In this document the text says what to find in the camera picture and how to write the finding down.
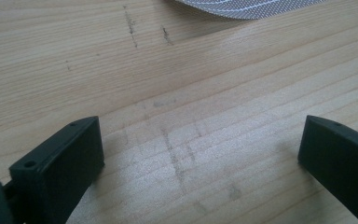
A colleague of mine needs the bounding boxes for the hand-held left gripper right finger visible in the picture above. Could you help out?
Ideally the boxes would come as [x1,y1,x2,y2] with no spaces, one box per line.
[297,115,358,224]

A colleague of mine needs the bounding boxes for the striped grey woven placemat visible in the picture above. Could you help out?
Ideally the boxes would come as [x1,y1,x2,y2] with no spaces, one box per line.
[173,0,327,21]

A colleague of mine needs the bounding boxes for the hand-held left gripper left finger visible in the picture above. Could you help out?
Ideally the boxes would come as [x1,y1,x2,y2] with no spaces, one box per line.
[8,116,105,224]

